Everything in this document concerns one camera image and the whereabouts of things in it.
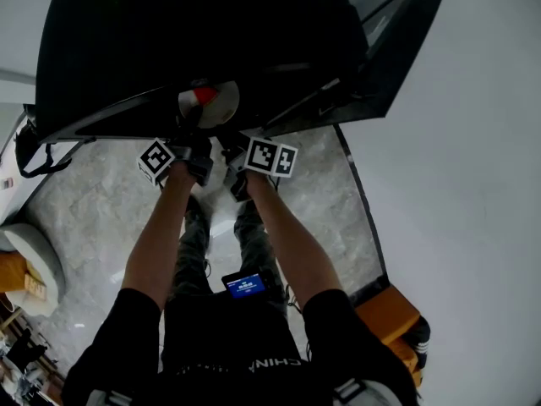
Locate person's left leg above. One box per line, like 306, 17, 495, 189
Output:
170, 195, 213, 300

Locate grey round pouf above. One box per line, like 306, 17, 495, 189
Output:
0, 222, 67, 318

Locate yellow paper tag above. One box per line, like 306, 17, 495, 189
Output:
23, 271, 48, 302

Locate orange cushion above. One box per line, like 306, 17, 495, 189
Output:
0, 250, 29, 294

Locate red watermelon slice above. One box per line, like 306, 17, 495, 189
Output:
192, 85, 221, 107

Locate small monitor with blue screen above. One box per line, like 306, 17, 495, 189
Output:
221, 270, 272, 300

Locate wooden frame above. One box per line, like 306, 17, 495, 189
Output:
0, 302, 27, 336

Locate person's torso in black shirt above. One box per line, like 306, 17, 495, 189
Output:
61, 288, 420, 406

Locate white door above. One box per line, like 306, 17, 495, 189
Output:
0, 99, 85, 226

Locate person's right forearm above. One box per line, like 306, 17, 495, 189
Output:
244, 171, 344, 311

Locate grey shoulder strap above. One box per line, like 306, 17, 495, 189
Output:
332, 377, 407, 406
85, 389, 133, 406

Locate black framed glass door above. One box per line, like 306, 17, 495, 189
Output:
258, 0, 448, 140

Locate person's left forearm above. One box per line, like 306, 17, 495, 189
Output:
121, 161, 199, 312

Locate orange bag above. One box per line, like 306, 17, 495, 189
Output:
385, 336, 424, 389

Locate black jacket with white stripes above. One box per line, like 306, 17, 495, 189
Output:
407, 317, 432, 370

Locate person's leg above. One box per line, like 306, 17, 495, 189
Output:
170, 195, 213, 300
232, 200, 289, 313

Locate black shoulder bag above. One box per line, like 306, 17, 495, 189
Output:
14, 118, 74, 180

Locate person's right leg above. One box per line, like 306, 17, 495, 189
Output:
232, 200, 289, 313

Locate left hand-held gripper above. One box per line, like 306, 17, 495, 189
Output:
137, 107, 214, 188

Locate white round plate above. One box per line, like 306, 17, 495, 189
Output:
177, 80, 241, 130

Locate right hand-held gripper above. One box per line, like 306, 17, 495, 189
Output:
221, 136, 299, 204

